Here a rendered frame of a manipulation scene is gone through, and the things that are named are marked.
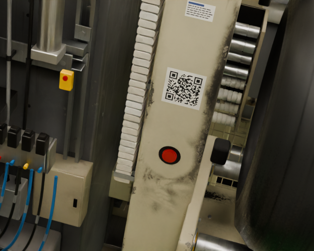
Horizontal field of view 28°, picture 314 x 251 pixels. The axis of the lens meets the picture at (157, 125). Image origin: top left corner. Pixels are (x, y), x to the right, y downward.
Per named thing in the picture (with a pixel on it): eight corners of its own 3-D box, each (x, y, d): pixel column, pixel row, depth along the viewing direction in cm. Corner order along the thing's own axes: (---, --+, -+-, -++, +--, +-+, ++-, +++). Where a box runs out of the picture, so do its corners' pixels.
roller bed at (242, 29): (165, 114, 168) (185, 13, 152) (176, 88, 181) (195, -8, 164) (236, 132, 166) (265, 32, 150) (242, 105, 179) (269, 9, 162)
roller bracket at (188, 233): (170, 274, 128) (178, 240, 123) (200, 163, 161) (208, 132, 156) (185, 279, 128) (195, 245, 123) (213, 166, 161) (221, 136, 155)
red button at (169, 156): (160, 161, 127) (163, 149, 126) (162, 156, 129) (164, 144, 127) (174, 164, 127) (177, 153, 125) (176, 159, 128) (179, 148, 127)
